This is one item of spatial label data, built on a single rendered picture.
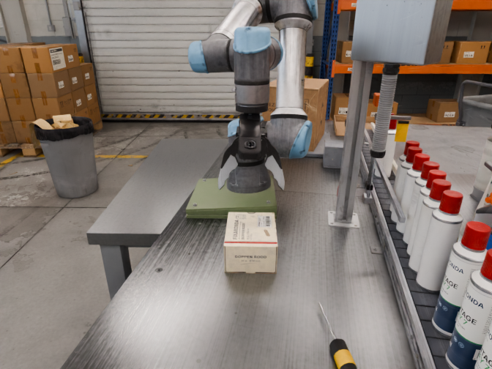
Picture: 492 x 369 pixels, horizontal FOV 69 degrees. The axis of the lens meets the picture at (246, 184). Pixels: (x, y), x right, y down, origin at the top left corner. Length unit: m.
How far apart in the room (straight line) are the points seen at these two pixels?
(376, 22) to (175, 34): 4.64
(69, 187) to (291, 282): 2.72
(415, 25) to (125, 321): 0.82
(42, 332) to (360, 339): 1.66
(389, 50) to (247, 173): 0.55
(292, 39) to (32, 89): 3.62
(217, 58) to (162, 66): 4.60
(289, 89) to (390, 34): 0.37
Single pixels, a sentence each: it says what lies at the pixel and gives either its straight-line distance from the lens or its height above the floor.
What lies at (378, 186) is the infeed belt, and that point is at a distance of 1.24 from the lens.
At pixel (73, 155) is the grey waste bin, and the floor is 0.39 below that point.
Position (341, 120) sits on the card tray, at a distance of 2.23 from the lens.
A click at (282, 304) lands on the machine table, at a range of 0.79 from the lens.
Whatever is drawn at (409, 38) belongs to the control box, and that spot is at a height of 1.34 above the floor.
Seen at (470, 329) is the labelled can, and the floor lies 0.97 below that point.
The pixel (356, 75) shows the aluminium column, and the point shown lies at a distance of 0.96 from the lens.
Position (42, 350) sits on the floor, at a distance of 2.03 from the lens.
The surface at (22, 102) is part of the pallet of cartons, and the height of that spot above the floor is 0.59.
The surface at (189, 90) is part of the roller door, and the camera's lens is 5.44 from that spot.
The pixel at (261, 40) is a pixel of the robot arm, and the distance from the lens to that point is 0.76.
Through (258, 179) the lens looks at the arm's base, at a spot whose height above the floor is 0.90.
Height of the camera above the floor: 1.36
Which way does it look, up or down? 24 degrees down
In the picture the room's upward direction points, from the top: straight up
